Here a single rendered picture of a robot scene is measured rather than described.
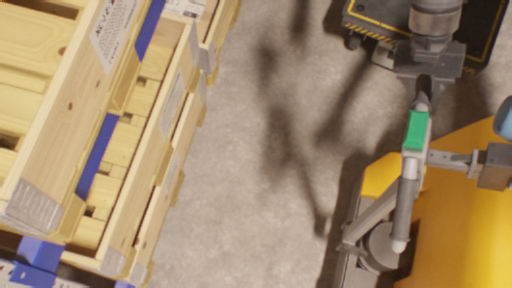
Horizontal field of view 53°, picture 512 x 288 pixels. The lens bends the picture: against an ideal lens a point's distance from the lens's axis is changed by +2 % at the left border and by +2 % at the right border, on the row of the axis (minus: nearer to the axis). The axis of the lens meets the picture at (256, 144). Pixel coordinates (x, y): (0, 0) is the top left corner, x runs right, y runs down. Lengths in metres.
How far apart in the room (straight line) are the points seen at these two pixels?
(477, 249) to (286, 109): 1.27
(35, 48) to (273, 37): 1.71
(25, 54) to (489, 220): 1.31
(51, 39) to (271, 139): 1.47
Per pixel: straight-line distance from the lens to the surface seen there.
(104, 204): 1.67
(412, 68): 1.09
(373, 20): 2.51
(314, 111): 2.58
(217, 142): 2.49
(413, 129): 1.03
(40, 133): 0.94
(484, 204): 1.68
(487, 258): 1.63
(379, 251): 1.98
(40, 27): 1.29
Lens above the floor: 2.33
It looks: 69 degrees down
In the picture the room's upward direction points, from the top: 4 degrees clockwise
